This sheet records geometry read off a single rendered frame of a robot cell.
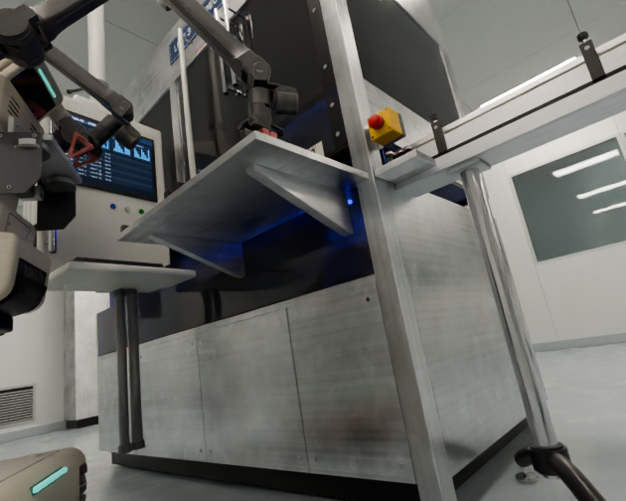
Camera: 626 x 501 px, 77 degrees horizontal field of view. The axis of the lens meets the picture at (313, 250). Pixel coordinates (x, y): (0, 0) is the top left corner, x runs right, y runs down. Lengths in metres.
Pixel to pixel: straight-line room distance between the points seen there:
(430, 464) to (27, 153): 1.20
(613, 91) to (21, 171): 1.32
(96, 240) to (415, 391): 1.25
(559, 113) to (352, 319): 0.70
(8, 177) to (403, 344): 1.02
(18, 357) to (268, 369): 5.07
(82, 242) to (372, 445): 1.21
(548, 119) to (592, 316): 4.58
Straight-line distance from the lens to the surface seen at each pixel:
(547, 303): 5.62
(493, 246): 1.10
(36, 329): 6.29
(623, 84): 1.09
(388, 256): 1.05
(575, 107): 1.09
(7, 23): 1.22
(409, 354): 1.03
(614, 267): 5.52
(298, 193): 1.00
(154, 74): 2.44
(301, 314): 1.25
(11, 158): 1.19
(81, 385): 5.88
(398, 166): 1.09
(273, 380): 1.37
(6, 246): 1.13
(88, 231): 1.70
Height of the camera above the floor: 0.43
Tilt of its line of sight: 14 degrees up
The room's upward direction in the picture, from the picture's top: 9 degrees counter-clockwise
